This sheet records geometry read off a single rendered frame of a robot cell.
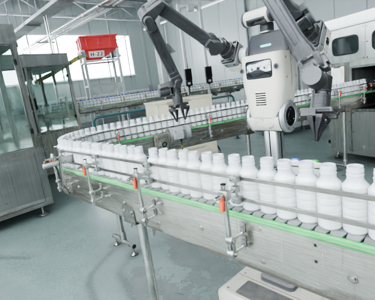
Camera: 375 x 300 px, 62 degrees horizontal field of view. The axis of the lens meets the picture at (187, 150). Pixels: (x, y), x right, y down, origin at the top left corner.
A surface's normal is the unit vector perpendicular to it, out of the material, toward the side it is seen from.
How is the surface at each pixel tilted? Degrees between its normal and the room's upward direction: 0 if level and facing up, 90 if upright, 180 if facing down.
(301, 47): 97
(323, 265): 90
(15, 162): 90
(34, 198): 90
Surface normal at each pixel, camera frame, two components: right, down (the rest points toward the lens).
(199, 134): 0.44, 0.13
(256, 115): -0.72, 0.24
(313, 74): -0.65, -0.11
